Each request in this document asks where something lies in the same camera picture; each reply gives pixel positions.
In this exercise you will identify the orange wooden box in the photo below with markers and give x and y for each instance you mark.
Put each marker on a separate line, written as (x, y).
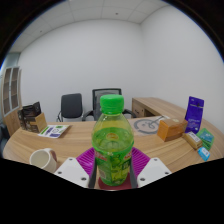
(171, 130)

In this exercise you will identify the purple pouch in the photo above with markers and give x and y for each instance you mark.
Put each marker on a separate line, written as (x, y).
(195, 113)

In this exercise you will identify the black mesh-back office chair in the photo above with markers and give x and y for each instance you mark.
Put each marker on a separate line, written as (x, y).
(96, 100)

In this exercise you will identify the white and brown cup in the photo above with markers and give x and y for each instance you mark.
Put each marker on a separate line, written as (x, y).
(41, 159)

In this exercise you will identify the small tan box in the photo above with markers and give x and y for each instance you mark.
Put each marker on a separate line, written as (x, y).
(192, 140)

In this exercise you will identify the white printed leaflet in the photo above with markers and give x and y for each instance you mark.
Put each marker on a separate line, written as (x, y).
(53, 131)

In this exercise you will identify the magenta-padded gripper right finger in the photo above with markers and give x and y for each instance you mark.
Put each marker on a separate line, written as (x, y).
(151, 170)

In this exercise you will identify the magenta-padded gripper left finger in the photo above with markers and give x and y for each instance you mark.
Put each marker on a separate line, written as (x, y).
(73, 170)

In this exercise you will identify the small dark brown box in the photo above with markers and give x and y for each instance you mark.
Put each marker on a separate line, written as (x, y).
(20, 118)

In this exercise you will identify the dark solid-back office chair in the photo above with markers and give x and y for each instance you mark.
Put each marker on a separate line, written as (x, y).
(71, 105)

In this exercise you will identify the black leather sofa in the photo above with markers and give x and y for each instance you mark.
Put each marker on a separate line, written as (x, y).
(4, 131)

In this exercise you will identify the large brown carton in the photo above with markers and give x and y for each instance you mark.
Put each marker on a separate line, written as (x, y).
(37, 121)

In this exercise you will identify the green packet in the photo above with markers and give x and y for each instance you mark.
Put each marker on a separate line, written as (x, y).
(207, 137)

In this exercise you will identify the wooden glass-door shelf cabinet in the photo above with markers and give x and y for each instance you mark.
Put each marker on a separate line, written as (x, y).
(11, 100)

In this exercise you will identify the wooden side desk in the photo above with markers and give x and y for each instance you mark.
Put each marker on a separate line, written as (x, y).
(153, 105)

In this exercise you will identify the small blue packet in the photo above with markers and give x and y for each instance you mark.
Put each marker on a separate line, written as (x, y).
(204, 153)

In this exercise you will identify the green drink bottle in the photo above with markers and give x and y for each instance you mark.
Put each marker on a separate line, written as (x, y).
(112, 143)

